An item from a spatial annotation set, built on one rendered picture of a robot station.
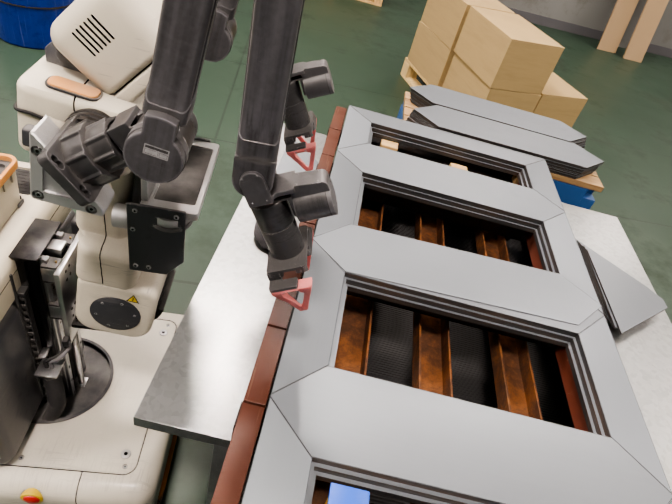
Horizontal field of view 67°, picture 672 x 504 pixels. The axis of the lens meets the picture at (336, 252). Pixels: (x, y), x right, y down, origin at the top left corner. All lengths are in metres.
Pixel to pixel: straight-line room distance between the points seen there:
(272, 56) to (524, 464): 0.78
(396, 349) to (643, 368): 0.63
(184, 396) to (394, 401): 0.43
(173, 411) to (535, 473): 0.68
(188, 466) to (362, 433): 0.97
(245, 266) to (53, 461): 0.67
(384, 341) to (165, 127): 0.96
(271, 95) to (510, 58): 3.07
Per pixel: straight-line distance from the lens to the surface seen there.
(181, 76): 0.67
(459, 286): 1.23
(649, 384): 1.51
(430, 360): 1.28
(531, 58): 3.74
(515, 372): 1.38
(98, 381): 1.63
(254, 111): 0.67
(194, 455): 1.80
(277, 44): 0.63
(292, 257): 0.80
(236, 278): 1.32
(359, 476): 0.89
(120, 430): 1.53
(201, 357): 1.16
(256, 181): 0.70
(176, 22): 0.64
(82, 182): 0.77
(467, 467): 0.95
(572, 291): 1.42
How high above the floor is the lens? 1.62
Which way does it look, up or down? 40 degrees down
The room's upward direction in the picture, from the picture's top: 17 degrees clockwise
